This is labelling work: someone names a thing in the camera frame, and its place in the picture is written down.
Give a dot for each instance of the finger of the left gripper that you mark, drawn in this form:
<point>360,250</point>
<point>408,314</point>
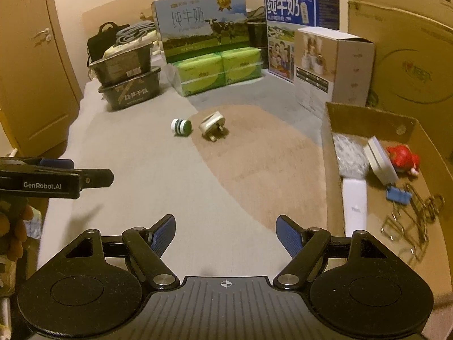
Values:
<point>95,178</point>
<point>40,162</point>

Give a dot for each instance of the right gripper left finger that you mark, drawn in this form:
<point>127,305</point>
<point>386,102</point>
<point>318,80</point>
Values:
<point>145,248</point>

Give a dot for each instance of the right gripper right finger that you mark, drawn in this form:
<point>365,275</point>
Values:
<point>306,248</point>

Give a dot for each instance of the clear plastic box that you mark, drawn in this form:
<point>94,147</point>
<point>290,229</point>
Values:
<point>351,158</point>

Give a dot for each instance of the blue binder clip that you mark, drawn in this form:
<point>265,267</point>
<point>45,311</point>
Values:
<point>397,195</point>

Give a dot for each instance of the green white small jar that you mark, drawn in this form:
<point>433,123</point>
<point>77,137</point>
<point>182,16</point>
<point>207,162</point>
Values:
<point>181,127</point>

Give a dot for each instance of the red white toy figure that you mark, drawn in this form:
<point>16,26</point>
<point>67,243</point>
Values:
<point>403,160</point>

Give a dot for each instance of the beige plug adapter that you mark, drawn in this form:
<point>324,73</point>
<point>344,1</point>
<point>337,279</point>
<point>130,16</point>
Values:
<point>213,126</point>

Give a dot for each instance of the person left hand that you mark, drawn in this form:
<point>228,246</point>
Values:
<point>16,234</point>

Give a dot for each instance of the wooden door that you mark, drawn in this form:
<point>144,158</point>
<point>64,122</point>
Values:
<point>40,95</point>

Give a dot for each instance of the lower black crate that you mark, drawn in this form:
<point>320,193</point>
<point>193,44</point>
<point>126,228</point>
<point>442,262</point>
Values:
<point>133,91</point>

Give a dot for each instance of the black crate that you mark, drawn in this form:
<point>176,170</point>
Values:
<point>133,91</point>
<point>124,65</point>

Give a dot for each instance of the black bag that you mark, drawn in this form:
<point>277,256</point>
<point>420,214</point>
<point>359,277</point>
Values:
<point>98,44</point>

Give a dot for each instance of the upper black crate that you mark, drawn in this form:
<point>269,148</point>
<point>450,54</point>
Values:
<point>124,65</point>

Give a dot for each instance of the green tissue pack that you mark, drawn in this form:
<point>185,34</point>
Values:
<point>209,71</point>

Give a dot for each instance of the folded grey clothes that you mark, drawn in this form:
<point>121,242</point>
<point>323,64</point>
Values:
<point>134,32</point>

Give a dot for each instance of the white humidifier box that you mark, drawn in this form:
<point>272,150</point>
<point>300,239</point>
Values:
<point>331,66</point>

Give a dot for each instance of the green pasture milk box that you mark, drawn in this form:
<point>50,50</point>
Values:
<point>189,28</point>

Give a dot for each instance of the blue milk carton box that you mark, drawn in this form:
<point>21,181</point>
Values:
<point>284,18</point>

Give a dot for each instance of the large brown cardboard box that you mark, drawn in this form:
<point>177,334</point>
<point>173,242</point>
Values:
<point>412,73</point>

